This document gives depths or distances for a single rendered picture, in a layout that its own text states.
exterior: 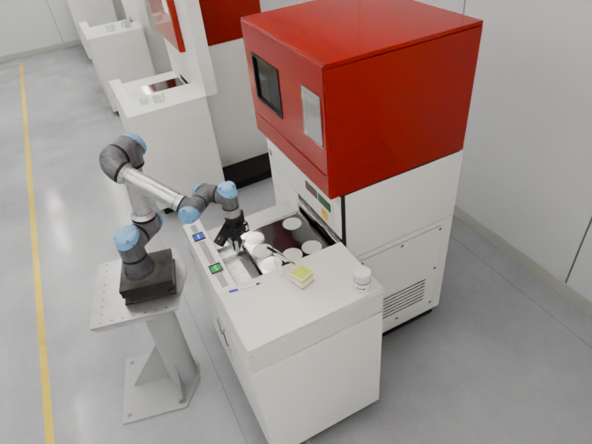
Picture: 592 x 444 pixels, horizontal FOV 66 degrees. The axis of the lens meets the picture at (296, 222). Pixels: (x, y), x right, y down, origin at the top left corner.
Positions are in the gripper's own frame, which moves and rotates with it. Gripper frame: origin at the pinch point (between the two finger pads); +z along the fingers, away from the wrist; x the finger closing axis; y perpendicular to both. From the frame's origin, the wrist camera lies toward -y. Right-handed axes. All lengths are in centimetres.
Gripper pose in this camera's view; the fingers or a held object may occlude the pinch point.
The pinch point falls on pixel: (235, 251)
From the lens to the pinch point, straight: 210.6
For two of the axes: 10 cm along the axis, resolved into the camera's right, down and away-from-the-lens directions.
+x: -8.2, -3.2, 4.8
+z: 0.6, 7.8, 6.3
